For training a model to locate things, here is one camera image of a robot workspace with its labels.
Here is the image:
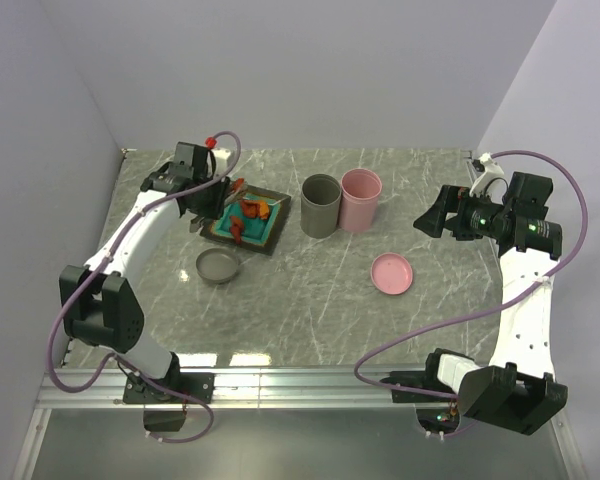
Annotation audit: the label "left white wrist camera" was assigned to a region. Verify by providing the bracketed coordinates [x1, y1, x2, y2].
[205, 137, 234, 177]

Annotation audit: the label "aluminium mounting rail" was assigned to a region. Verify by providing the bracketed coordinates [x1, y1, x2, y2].
[14, 366, 586, 479]

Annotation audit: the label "pink cylindrical container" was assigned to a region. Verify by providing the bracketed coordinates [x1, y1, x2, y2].
[338, 168, 382, 233]

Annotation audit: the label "orange fried food piece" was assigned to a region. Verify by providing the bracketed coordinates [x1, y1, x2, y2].
[239, 199, 271, 221]

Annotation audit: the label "pink round lid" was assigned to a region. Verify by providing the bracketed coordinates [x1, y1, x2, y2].
[370, 252, 413, 295]

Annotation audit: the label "grey cylindrical container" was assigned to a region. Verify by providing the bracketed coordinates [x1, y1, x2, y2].
[300, 174, 342, 239]

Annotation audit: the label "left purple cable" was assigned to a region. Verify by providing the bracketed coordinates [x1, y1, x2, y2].
[45, 130, 242, 445]

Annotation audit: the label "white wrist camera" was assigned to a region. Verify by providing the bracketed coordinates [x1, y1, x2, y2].
[205, 137, 234, 177]
[469, 153, 506, 197]

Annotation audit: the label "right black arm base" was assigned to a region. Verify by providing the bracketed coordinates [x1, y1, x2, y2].
[381, 371, 460, 436]

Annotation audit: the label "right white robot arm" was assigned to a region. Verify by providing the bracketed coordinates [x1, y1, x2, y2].
[414, 172, 568, 435]

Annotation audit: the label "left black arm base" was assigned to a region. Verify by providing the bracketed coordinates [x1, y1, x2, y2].
[122, 372, 215, 434]

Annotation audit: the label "metal serving tongs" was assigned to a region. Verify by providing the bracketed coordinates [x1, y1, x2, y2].
[189, 180, 247, 233]

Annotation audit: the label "square teal ceramic plate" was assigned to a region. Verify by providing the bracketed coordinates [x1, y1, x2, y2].
[199, 185, 291, 256]

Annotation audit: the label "red chicken drumstick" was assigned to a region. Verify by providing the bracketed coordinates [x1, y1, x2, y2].
[229, 223, 244, 245]

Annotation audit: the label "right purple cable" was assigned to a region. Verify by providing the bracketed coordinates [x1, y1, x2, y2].
[353, 149, 590, 439]

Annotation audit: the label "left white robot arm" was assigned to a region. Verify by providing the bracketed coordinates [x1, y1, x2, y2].
[49, 136, 241, 402]

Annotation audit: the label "grey round lid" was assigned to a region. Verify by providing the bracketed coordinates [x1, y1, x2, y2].
[195, 248, 240, 284]

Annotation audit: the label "purple cable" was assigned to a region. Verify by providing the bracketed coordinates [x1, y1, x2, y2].
[353, 149, 590, 439]
[45, 130, 242, 445]

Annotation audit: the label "red chicken wing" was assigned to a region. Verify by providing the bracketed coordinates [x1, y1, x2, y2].
[232, 178, 248, 195]

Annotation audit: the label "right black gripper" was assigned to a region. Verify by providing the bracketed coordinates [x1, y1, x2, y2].
[413, 184, 511, 240]

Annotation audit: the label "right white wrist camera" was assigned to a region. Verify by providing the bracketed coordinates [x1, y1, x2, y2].
[469, 153, 506, 197]

